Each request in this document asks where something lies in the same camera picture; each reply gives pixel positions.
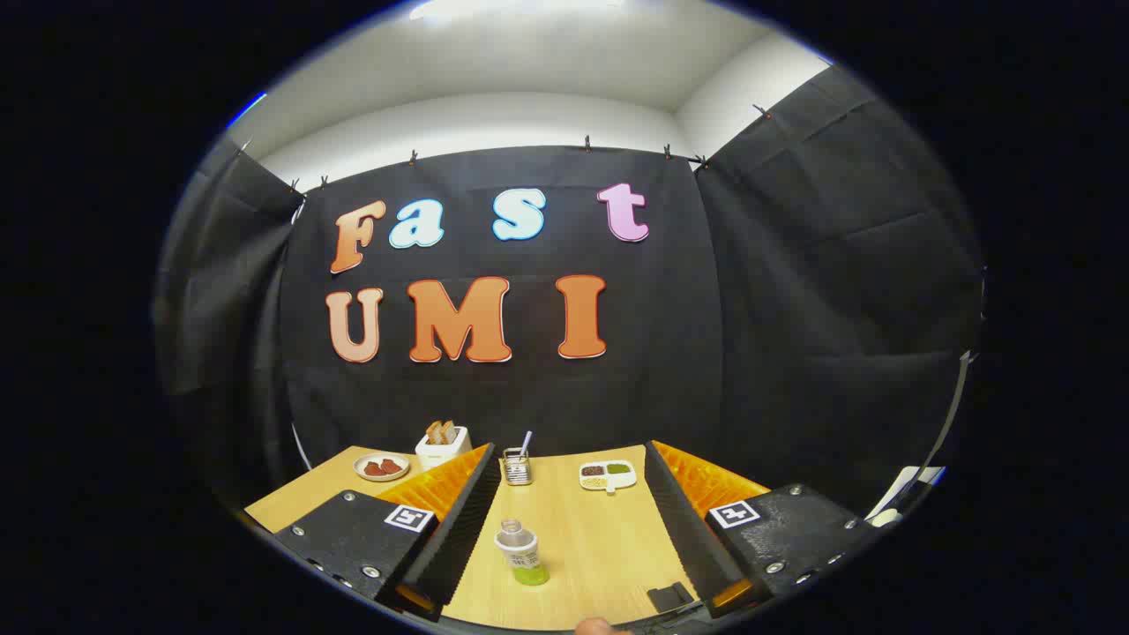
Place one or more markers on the black backdrop cloth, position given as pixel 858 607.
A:
pixel 706 353

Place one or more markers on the pale drinking straw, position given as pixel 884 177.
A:
pixel 526 444

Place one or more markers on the wooden table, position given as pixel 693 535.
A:
pixel 591 547

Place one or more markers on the clear juice bottle white label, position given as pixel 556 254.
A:
pixel 520 556

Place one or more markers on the white divided dish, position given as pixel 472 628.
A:
pixel 607 475

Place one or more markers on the small white round plate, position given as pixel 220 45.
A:
pixel 381 477

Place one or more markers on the white toaster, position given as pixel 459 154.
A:
pixel 441 454

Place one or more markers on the toast slice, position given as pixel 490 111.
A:
pixel 434 433
pixel 448 431

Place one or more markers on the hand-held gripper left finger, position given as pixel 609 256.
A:
pixel 459 529

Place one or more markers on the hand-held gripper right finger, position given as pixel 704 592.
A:
pixel 684 529

